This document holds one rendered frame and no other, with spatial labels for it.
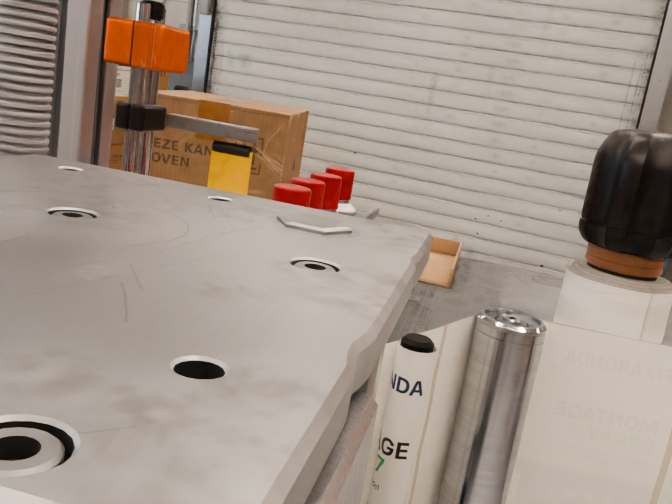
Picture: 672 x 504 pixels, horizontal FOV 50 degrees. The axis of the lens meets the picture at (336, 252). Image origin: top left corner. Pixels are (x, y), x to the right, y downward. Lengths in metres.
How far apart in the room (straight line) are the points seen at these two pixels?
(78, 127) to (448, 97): 4.40
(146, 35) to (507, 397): 0.32
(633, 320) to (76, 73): 0.45
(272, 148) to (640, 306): 0.70
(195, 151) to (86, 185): 1.00
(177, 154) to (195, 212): 1.03
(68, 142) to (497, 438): 0.35
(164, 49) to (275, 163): 0.67
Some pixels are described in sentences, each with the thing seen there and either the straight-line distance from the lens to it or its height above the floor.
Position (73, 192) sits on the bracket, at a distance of 0.16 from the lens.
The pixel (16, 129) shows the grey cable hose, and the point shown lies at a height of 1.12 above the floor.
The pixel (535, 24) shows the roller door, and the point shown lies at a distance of 4.83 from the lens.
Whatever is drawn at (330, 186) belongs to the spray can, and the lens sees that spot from 0.73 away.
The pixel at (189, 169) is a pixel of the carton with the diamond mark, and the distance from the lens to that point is 1.18.
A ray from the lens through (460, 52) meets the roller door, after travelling 4.88.
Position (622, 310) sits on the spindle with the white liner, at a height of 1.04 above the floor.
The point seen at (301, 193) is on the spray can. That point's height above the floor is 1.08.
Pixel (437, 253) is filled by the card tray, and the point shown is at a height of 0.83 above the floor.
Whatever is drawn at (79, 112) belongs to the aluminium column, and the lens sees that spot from 0.55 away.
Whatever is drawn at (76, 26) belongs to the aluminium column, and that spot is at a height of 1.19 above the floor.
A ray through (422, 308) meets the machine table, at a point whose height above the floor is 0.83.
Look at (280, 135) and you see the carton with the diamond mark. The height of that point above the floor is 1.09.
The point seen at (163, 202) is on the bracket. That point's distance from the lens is 0.16.
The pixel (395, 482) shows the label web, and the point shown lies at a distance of 0.36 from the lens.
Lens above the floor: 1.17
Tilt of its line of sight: 13 degrees down
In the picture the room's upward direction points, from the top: 9 degrees clockwise
